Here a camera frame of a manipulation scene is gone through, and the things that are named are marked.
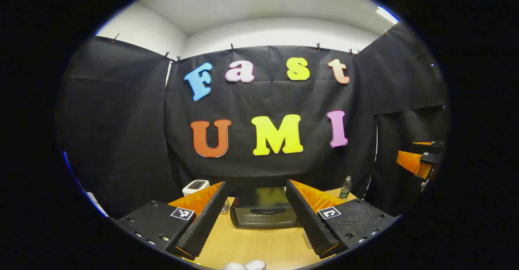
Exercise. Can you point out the white toaster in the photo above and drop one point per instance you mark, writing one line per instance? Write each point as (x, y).
(195, 187)

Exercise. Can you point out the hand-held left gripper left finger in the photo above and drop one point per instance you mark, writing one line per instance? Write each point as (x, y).
(202, 221)

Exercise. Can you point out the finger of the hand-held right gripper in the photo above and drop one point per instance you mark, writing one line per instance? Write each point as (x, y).
(409, 161)
(436, 144)

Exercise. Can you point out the black electric oven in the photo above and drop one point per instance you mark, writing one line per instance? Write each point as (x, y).
(263, 211)

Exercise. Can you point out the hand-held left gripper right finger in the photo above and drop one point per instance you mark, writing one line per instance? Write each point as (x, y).
(310, 219)

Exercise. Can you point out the clear water bottle green label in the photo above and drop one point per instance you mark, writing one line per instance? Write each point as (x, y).
(345, 189)

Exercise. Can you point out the black backdrop cloth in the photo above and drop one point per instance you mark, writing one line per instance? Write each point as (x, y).
(121, 120)

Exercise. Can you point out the ceiling light panel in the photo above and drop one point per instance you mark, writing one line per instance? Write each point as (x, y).
(387, 15)

